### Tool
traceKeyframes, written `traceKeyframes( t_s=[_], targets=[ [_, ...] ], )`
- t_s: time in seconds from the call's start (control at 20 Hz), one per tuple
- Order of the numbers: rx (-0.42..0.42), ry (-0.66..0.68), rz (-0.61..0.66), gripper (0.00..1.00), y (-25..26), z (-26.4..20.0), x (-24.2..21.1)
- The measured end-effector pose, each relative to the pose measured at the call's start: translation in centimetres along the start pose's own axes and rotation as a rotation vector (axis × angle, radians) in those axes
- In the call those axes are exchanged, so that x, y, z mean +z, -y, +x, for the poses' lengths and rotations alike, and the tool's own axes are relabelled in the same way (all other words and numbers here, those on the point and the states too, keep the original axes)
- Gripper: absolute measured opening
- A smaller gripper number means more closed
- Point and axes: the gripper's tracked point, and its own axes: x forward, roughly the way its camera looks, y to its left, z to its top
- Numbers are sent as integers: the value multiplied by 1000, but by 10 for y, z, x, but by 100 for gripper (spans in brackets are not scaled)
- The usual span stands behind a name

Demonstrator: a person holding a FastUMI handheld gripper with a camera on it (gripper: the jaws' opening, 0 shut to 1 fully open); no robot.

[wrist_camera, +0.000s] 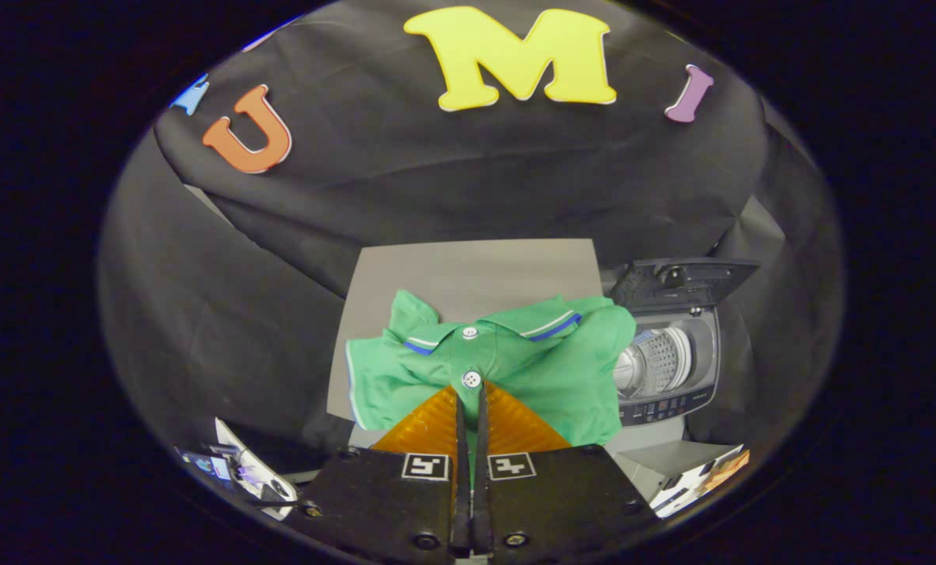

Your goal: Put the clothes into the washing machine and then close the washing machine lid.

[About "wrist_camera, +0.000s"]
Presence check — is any colourful printed paper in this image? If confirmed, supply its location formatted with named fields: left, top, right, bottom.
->
left=650, top=444, right=752, bottom=519

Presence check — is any green polo shirt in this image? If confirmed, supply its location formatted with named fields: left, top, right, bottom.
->
left=345, top=290, right=638, bottom=449

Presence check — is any grey washing machine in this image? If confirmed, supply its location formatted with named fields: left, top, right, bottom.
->
left=610, top=304, right=721, bottom=428

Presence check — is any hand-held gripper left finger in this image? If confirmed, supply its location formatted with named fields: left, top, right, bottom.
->
left=295, top=384, right=473, bottom=563

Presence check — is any black backdrop cloth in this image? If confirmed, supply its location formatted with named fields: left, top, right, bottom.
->
left=97, top=0, right=847, bottom=465

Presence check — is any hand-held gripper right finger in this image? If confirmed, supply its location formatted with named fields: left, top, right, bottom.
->
left=472, top=381, right=661, bottom=560

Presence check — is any grey cabinet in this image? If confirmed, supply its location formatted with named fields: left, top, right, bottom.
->
left=326, top=238, right=687, bottom=454

